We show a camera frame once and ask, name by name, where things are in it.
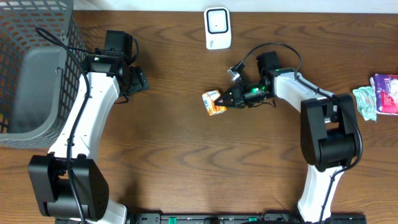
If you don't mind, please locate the purple red snack bag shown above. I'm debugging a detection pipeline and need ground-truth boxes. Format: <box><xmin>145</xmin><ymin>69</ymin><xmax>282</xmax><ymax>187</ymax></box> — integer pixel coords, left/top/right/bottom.
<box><xmin>370</xmin><ymin>74</ymin><xmax>397</xmax><ymax>115</ymax></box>

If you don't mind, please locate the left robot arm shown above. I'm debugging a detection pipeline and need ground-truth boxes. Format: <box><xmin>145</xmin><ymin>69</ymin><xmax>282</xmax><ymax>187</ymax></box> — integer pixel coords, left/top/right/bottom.
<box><xmin>28</xmin><ymin>27</ymin><xmax>149</xmax><ymax>224</ymax></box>

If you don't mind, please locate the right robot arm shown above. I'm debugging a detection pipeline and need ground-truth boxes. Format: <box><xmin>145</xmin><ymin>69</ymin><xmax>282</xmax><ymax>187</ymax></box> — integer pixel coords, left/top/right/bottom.
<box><xmin>215</xmin><ymin>52</ymin><xmax>361</xmax><ymax>223</ymax></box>

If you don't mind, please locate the white barcode scanner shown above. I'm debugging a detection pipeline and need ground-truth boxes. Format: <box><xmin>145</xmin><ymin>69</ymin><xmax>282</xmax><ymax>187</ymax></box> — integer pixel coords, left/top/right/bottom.
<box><xmin>203</xmin><ymin>7</ymin><xmax>232</xmax><ymax>50</ymax></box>

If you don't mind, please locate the orange white snack packet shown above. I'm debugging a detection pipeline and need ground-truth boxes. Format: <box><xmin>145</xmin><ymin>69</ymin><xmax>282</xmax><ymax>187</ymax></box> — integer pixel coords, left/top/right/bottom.
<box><xmin>202</xmin><ymin>90</ymin><xmax>226</xmax><ymax>116</ymax></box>

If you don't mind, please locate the grey plastic mesh basket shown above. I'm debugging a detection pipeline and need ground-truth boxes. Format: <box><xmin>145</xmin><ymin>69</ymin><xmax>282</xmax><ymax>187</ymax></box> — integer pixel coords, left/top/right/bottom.
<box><xmin>1</xmin><ymin>0</ymin><xmax>86</xmax><ymax>149</ymax></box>

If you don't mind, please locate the teal snack packet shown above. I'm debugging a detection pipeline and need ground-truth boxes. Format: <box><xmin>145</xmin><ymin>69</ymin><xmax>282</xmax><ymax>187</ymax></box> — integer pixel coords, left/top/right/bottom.
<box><xmin>353</xmin><ymin>86</ymin><xmax>377</xmax><ymax>121</ymax></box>

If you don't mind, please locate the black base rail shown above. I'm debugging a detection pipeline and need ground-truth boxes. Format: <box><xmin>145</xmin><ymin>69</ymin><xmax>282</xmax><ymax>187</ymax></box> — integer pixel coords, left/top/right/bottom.
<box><xmin>133</xmin><ymin>212</ymin><xmax>368</xmax><ymax>224</ymax></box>

